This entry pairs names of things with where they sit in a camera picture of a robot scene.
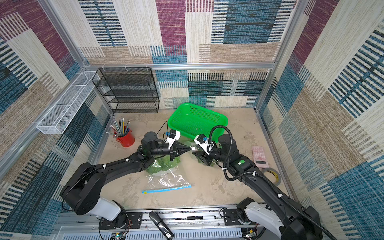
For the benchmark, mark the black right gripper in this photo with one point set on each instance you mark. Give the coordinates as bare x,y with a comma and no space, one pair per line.
205,154

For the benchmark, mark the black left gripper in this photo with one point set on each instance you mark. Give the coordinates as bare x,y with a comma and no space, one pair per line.
183,149

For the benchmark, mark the polka dot zip-top bag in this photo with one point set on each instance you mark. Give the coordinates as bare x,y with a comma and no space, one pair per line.
204,157

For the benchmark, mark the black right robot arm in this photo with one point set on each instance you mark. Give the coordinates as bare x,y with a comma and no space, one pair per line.
285,217

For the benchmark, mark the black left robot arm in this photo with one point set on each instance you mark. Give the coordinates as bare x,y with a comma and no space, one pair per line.
82,191

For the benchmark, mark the right cabbage in clear bag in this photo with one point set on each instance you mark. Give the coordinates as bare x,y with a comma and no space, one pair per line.
168,164

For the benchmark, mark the cabbage in clear bag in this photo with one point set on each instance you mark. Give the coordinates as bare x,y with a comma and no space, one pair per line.
156,167
168,164

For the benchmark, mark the left cabbage in clear bag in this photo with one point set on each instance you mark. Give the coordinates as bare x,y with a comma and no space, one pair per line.
156,167

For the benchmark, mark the clear blue-zip bag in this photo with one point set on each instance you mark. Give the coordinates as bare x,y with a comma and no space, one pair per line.
170,180

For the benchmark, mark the green plastic perforated basket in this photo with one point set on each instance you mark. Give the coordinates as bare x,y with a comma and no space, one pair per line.
192,120

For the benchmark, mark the red metal pencil bucket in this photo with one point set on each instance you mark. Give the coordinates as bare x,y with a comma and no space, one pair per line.
127,140

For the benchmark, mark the pink calculator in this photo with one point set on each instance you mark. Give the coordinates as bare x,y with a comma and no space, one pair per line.
259,157

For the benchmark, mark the black tape roll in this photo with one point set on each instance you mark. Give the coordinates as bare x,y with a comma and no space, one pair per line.
275,173

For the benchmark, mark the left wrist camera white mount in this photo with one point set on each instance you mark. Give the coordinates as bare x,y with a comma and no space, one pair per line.
172,136

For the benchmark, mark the black wire mesh shelf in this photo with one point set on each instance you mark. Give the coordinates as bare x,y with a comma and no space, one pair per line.
128,90

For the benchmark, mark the black handheld device on rail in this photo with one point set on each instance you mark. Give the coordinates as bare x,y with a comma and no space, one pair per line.
160,224

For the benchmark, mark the white wire mesh tray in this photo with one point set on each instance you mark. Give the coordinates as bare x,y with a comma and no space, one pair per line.
60,115

